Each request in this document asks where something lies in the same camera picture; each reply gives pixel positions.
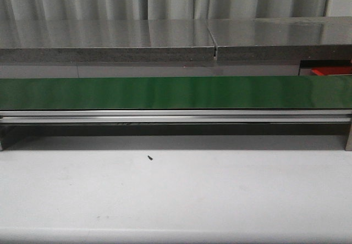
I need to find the left grey stone slab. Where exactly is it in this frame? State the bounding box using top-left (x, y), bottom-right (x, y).
top-left (1, 20), bottom-right (215, 63)

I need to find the grey stone slab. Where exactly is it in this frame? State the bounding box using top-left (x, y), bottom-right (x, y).
top-left (207, 16), bottom-right (351, 61)
top-left (1, 20), bottom-right (215, 63)

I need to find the red plastic tray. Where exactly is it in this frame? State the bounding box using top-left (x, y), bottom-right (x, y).
top-left (311, 66), bottom-right (352, 76)

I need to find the right grey stone slab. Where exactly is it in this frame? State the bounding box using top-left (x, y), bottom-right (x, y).
top-left (207, 16), bottom-right (351, 61)

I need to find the green conveyor belt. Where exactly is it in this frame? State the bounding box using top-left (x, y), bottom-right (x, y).
top-left (1, 76), bottom-right (351, 110)

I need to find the right steel conveyor leg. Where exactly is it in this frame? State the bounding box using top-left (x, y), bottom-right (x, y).
top-left (340, 123), bottom-right (351, 152)

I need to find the aluminium conveyor frame rail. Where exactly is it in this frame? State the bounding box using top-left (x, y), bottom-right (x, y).
top-left (1, 109), bottom-right (351, 124)

